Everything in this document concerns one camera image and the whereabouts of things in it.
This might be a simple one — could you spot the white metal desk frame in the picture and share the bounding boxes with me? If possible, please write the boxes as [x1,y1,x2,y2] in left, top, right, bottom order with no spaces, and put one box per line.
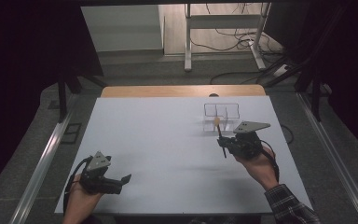
[183,3,272,74]

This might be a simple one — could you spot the white table board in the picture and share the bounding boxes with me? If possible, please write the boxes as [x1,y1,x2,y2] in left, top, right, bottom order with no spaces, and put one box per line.
[54,95,313,217]

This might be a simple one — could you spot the white power strip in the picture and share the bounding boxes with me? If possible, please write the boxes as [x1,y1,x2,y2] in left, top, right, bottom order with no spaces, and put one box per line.
[272,63,291,77]

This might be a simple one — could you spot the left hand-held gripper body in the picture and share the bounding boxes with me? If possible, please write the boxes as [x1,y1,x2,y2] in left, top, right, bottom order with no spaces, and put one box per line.
[79,150,124,196]

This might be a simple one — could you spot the black metal stand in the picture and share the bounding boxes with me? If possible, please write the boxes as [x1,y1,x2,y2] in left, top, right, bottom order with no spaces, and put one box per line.
[260,6,348,122]
[56,73,108,124]

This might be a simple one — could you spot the left hand-held gripper cable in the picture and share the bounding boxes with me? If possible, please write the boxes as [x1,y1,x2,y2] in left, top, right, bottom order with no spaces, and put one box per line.
[62,156,93,217]

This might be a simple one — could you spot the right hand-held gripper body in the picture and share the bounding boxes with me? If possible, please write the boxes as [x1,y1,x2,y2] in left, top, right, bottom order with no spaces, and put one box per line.
[225,120,271,161]

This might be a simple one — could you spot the person's left hand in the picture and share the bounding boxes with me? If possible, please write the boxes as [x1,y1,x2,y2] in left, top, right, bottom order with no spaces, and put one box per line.
[62,173,104,224]

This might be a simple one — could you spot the tangled black floor cables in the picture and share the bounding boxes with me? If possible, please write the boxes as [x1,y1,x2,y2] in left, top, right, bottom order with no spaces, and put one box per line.
[188,3,284,58]

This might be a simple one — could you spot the thin black table cable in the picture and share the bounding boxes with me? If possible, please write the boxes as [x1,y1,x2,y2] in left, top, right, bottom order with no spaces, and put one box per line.
[280,123,295,145]

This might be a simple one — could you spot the aluminium rail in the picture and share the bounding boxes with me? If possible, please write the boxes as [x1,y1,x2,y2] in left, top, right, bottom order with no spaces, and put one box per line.
[8,92,79,224]
[296,91,358,224]

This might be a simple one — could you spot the black floor cable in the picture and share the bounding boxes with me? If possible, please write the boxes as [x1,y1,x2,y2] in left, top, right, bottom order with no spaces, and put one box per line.
[209,70,264,86]

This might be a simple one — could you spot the white cabinet panel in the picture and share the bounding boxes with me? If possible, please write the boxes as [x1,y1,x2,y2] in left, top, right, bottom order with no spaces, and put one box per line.
[80,4,165,53]

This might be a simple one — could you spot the person's right hand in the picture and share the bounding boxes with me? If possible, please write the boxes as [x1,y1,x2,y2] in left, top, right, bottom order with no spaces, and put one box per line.
[233,146,280,191]

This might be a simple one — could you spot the black handled makeup brush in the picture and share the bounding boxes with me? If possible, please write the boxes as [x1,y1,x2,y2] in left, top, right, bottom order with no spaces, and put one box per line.
[213,116,228,159]

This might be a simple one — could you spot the hand-held gripper cable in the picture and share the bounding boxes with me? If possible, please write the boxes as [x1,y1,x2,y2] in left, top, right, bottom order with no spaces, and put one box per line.
[62,156,93,217]
[259,139,281,184]

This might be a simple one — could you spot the wooden table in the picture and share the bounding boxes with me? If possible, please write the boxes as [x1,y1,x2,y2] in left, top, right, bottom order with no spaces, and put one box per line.
[100,84,267,99]

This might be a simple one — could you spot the clear acrylic organizer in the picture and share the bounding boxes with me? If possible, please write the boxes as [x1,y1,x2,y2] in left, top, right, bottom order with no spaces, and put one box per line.
[201,102,241,133]

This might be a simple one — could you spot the right hand-held gripper cable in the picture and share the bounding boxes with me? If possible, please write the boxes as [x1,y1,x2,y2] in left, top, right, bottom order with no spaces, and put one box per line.
[259,139,281,184]

